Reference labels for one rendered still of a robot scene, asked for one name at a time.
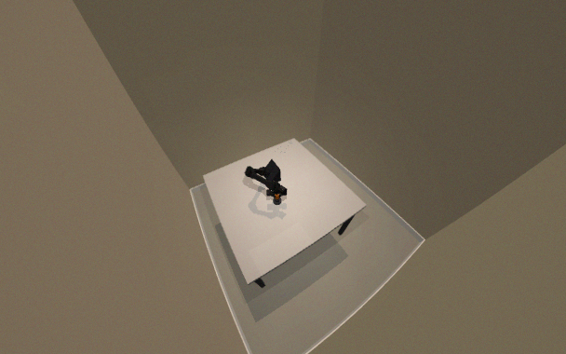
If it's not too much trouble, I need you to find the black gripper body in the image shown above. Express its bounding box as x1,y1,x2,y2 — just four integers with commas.
266,189,287,197

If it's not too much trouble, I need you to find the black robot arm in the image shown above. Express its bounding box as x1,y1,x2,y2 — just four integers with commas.
244,166,288,195

